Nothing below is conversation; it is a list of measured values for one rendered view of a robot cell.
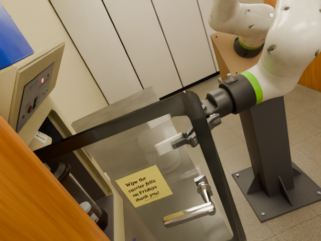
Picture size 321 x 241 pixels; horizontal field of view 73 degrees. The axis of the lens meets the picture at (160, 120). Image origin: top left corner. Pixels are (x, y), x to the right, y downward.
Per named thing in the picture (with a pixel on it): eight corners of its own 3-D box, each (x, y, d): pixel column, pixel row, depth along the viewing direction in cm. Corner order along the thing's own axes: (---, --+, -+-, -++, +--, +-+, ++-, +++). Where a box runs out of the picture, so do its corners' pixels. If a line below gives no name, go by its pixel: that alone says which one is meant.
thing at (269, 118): (283, 154, 188) (270, 56, 146) (329, 197, 146) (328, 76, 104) (231, 175, 191) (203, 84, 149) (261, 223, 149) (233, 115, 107)
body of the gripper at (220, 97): (215, 82, 59) (184, 97, 59) (230, 92, 52) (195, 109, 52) (221, 105, 63) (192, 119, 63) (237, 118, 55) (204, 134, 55)
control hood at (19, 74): (-11, 159, 32) (-70, 102, 28) (47, 91, 61) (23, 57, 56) (59, 126, 32) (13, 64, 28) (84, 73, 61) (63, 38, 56)
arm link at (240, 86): (260, 114, 56) (240, 101, 64) (251, 72, 50) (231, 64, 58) (238, 124, 56) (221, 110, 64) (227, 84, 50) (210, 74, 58)
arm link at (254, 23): (235, 24, 113) (245, -4, 94) (267, 29, 110) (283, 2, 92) (230, 46, 111) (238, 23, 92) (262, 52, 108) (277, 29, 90)
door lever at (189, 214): (164, 206, 41) (159, 198, 40) (212, 190, 40) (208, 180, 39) (167, 233, 37) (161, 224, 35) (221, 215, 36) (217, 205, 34)
